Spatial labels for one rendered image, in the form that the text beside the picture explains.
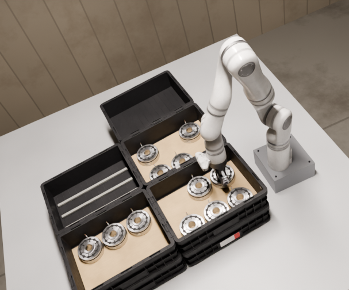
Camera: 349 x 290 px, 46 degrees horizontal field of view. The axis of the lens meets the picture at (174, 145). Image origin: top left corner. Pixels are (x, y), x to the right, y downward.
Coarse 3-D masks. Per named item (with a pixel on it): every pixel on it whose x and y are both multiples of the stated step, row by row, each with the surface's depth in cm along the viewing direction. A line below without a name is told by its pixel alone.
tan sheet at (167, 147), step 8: (168, 136) 198; (176, 136) 197; (160, 144) 196; (168, 144) 194; (176, 144) 193; (184, 144) 192; (192, 144) 191; (200, 144) 190; (160, 152) 192; (168, 152) 191; (176, 152) 190; (192, 152) 188; (136, 160) 193; (160, 160) 190; (168, 160) 189; (144, 168) 189; (152, 168) 188; (144, 176) 186
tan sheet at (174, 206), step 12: (240, 180) 173; (180, 192) 176; (216, 192) 172; (228, 192) 170; (252, 192) 168; (168, 204) 174; (180, 204) 172; (192, 204) 171; (204, 204) 169; (168, 216) 170; (180, 216) 169
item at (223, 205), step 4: (216, 200) 166; (208, 204) 165; (212, 204) 165; (216, 204) 164; (220, 204) 164; (224, 204) 164; (208, 208) 164; (224, 208) 163; (228, 208) 162; (204, 212) 163; (208, 212) 163; (208, 216) 162; (212, 216) 161; (208, 220) 161
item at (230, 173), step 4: (228, 168) 174; (212, 172) 175; (228, 172) 173; (232, 172) 172; (212, 176) 174; (228, 176) 172; (232, 176) 171; (212, 180) 172; (216, 180) 172; (220, 184) 170
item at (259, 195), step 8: (224, 144) 174; (240, 160) 167; (184, 168) 171; (248, 168) 163; (168, 176) 170; (256, 176) 160; (152, 184) 170; (264, 192) 155; (152, 200) 164; (248, 200) 154; (256, 200) 156; (160, 208) 161; (232, 208) 154; (240, 208) 154; (224, 216) 153; (168, 224) 157; (208, 224) 152; (200, 232) 152; (176, 240) 151; (184, 240) 151
